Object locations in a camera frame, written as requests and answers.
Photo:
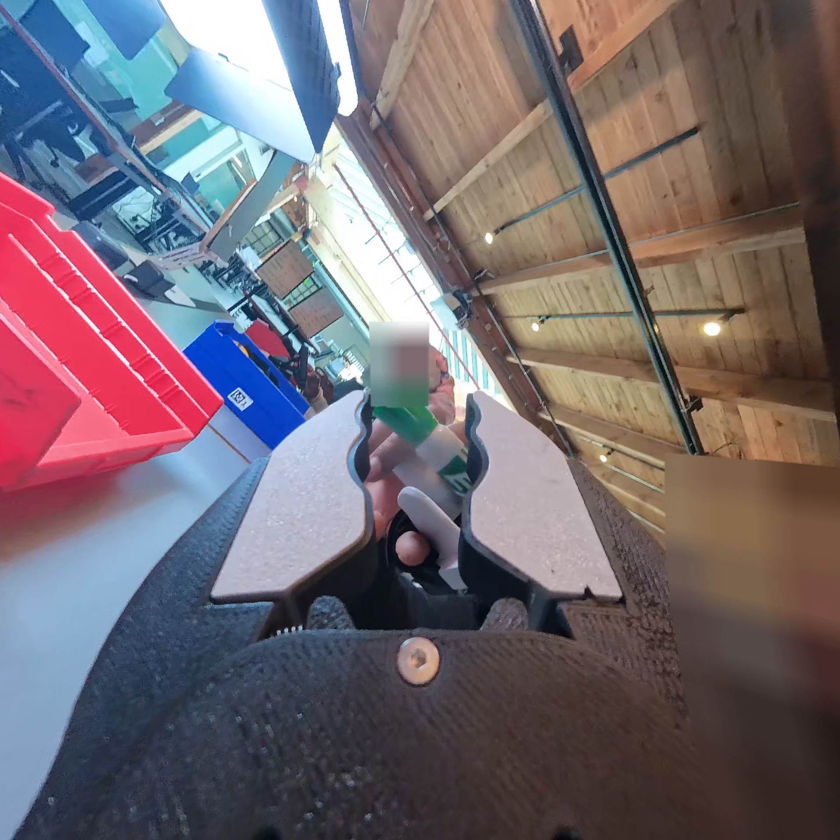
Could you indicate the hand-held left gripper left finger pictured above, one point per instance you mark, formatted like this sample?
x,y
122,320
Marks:
x,y
302,512

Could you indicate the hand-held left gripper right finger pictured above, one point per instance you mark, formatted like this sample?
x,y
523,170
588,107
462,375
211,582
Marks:
x,y
538,518

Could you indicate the green dry erase marker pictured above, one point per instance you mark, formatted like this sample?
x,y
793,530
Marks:
x,y
430,459

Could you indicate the blue plastic bin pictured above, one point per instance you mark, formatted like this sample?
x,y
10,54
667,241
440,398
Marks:
x,y
229,374

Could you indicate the person's right hand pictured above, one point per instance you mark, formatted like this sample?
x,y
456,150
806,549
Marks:
x,y
387,459

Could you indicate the ceiling mounted heater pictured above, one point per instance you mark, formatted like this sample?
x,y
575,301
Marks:
x,y
453,307

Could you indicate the red plastic bin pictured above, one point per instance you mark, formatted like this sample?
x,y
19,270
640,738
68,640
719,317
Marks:
x,y
98,367

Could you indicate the studio light panel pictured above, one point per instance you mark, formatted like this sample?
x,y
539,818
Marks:
x,y
302,59

